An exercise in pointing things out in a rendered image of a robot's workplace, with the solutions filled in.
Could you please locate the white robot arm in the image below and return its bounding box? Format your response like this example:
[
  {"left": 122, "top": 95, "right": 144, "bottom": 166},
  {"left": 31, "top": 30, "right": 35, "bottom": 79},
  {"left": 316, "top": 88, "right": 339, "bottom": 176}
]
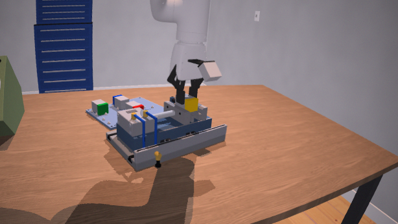
[{"left": 150, "top": 0, "right": 222, "bottom": 82}]

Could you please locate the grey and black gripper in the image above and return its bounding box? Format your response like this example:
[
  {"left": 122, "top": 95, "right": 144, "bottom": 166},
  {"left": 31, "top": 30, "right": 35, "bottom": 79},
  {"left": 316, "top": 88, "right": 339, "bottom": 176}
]
[{"left": 167, "top": 41, "right": 206, "bottom": 105}]

